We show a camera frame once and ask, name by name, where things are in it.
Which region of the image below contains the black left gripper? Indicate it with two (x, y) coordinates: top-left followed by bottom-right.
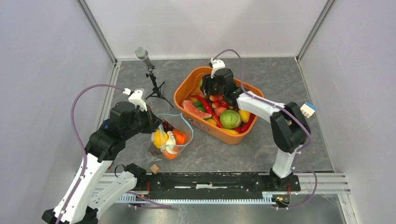
(123, 104), (163, 139)

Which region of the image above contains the dark purple grape bunch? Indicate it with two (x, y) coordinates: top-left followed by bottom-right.
(162, 121), (175, 132)

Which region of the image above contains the yellow lemon toy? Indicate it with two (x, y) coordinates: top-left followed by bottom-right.
(151, 129), (169, 149)

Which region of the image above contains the clear zip top bag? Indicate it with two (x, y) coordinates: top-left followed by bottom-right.
(148, 113), (194, 160)

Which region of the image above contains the white mushroom toy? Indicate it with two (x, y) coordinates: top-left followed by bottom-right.
(162, 131), (176, 151)

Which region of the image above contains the small orange pumpkin toy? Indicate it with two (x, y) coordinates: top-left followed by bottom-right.
(172, 129), (187, 145)

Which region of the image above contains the orange fruit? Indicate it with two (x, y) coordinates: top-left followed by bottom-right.
(163, 145), (179, 160)

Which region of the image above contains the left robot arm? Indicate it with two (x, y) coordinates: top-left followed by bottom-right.
(42, 101), (162, 224)

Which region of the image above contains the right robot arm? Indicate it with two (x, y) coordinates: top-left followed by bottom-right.
(201, 68), (311, 190)

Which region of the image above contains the lychee cluster toy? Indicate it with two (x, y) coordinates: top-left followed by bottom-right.
(209, 95), (228, 109)

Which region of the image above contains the pink peach toy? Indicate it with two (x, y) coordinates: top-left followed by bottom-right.
(214, 107), (228, 117)

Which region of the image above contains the red chili pepper toy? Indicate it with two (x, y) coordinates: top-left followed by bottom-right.
(191, 95), (223, 128)

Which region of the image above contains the green cabbage toy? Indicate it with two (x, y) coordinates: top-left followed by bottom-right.
(220, 110), (242, 129)

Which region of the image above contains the orange plastic bin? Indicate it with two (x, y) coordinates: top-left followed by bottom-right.
(173, 66), (258, 145)

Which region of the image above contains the watermelon slice toy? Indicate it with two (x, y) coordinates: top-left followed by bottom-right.
(182, 100), (212, 120)

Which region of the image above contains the yellow mango toy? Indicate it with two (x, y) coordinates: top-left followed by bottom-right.
(238, 110), (251, 123)

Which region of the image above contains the small wooden cube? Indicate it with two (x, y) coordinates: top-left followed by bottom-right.
(150, 164), (160, 174)

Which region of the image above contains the black tripod microphone stand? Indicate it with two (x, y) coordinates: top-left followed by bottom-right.
(135, 47), (174, 107)

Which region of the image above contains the white blue block stack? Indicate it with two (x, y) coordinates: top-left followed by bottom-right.
(300, 102), (317, 119)

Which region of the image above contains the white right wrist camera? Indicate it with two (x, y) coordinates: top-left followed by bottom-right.
(209, 58), (225, 78)

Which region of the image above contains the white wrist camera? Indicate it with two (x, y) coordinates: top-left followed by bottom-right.
(122, 88), (148, 112)
(209, 58), (225, 78)

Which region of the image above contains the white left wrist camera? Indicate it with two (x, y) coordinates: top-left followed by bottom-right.
(122, 88), (148, 112)

